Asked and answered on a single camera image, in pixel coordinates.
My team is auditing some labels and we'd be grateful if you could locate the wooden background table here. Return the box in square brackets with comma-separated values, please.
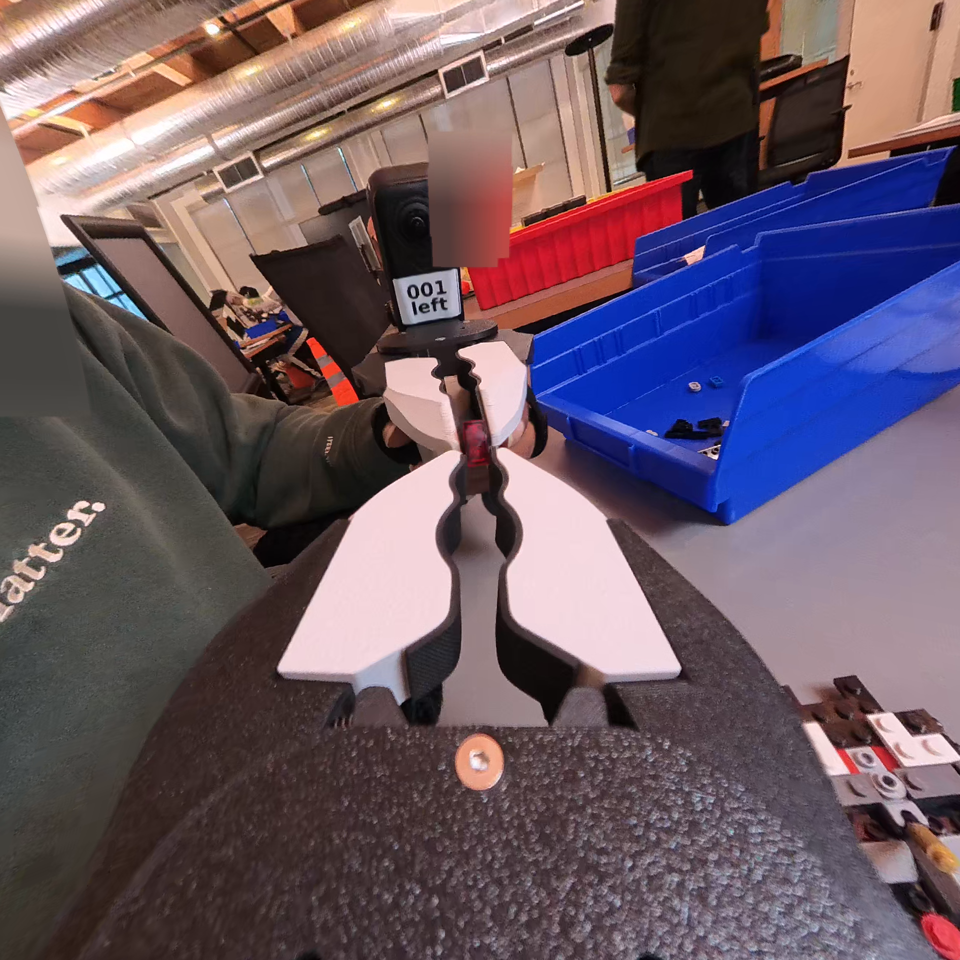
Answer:
[465, 258, 639, 334]

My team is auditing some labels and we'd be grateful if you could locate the brick car model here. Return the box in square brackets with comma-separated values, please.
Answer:
[788, 675, 960, 960]

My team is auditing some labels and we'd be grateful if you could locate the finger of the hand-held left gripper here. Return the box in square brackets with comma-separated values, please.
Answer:
[471, 342, 534, 451]
[383, 357, 469, 459]

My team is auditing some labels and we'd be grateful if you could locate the person's torso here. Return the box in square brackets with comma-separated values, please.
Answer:
[0, 420, 286, 960]

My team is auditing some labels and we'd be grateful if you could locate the large blue plastic bin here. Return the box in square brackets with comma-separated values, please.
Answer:
[533, 203, 960, 526]

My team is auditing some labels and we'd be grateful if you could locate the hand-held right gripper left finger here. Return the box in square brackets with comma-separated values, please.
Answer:
[278, 450, 466, 706]

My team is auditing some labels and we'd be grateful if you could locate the black floor lamp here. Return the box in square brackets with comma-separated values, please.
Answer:
[566, 23, 616, 189]

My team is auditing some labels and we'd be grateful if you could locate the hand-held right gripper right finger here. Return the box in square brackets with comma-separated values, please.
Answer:
[492, 447, 684, 724]

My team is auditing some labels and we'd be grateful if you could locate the person's left forearm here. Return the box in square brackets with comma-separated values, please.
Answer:
[68, 285, 414, 526]

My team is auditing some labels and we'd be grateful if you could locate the red plastic bin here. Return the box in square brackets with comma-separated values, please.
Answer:
[465, 170, 694, 309]

